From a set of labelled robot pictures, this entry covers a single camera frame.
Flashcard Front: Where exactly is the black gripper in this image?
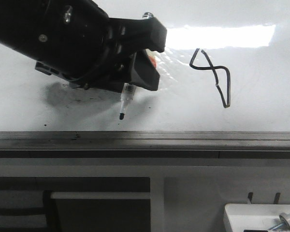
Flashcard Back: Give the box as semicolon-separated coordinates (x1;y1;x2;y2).
0;0;134;92

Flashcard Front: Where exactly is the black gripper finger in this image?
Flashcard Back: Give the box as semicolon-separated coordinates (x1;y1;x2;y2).
128;50;160;91
108;17;167;53

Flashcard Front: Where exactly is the white whiteboard marker pen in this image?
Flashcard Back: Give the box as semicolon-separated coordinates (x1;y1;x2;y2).
119;49;158;121

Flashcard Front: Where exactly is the metal bolt with wingnut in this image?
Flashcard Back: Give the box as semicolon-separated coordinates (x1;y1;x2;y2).
268;213;290;231

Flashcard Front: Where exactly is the white whiteboard with frame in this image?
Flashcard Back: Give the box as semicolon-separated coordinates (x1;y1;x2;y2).
0;0;290;156

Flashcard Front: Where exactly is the white bracket box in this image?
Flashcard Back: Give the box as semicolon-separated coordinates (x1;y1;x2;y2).
223;203;290;232

